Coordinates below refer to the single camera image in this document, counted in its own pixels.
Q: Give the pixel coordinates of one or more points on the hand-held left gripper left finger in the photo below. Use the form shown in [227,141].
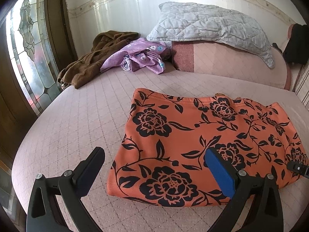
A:
[91,166]

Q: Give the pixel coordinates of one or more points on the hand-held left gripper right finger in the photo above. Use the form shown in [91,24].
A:
[221,174]

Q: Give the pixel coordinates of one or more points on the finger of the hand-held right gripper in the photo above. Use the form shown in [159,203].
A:
[298,168]

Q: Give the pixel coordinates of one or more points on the orange black floral garment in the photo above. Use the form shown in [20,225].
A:
[169,135]

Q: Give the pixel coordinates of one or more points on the pink quilted bed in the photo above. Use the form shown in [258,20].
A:
[79,125]

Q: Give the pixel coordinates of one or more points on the striped backrest cushion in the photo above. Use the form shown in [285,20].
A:
[303,84]

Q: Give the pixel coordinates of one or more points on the brown fleece garment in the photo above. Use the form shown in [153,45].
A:
[84,65]

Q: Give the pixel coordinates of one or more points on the pink bolster cushion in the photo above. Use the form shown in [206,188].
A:
[229,62]

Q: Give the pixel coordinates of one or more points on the black cloth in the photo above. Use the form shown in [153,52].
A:
[298,46]

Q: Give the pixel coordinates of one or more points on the purple floral garment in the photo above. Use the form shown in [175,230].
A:
[142,53]

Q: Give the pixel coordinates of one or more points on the stained glass door panel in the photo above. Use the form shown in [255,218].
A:
[31,53]

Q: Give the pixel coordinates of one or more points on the dark wooden door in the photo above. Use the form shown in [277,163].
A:
[58,29]

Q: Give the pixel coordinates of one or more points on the grey quilted pillow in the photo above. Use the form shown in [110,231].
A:
[205,24]

